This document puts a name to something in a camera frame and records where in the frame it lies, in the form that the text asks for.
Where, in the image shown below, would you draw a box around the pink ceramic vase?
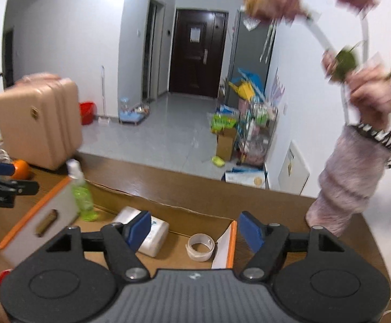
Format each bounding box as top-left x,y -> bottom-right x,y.
305,124 -> 391,237

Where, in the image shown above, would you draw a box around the blue folded plastic item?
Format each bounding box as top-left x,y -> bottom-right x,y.
237,68 -> 266,91

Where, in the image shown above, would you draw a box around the clear tape roll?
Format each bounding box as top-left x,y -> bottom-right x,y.
186,233 -> 215,262

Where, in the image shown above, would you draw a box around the white wall panel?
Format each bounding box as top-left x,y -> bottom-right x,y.
278,140 -> 310,196

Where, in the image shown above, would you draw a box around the grey refrigerator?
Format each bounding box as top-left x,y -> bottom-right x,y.
225,8 -> 277,108

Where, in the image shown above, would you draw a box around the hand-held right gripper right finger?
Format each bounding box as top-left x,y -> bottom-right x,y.
237,210 -> 347,283

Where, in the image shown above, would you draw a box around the paper sheets on refrigerator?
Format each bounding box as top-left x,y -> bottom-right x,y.
242,16 -> 260,31

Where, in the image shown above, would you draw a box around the white tissue pack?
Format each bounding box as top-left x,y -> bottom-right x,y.
115,206 -> 170,256

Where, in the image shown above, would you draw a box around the pink ribbed suitcase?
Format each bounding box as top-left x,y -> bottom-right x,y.
0,73 -> 83,171

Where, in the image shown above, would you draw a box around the red plastic bucket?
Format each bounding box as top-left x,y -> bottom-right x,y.
79,102 -> 97,125

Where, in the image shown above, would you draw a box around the green plastic bag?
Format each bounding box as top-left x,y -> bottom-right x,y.
210,112 -> 238,134

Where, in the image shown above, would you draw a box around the orange cardboard box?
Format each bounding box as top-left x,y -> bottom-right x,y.
0,174 -> 238,270

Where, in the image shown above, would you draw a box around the dark brown entrance door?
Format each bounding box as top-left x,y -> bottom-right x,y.
168,8 -> 229,100

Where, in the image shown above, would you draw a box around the blue floor tray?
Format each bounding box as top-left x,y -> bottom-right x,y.
119,97 -> 149,126

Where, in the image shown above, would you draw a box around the brown cardboard carton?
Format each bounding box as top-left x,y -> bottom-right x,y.
216,128 -> 237,161

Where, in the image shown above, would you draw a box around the metal storage cart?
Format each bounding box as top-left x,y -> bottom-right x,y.
237,99 -> 279,169

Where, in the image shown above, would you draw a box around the orange fruit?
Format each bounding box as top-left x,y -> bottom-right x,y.
12,159 -> 31,180

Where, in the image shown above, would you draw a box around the bunch of dried pink roses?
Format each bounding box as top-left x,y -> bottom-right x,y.
242,0 -> 391,150

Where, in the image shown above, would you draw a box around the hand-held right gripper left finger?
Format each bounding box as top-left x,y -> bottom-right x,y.
44,210 -> 152,282

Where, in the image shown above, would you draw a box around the white flat carton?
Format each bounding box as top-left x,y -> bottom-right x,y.
223,167 -> 269,189

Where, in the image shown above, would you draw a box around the green spray bottle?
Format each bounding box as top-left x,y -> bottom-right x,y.
66,159 -> 99,222

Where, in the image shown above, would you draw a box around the white handled mop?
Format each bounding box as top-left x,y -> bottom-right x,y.
98,65 -> 112,124

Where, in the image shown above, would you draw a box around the yellow watering can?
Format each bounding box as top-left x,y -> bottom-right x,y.
228,80 -> 255,101

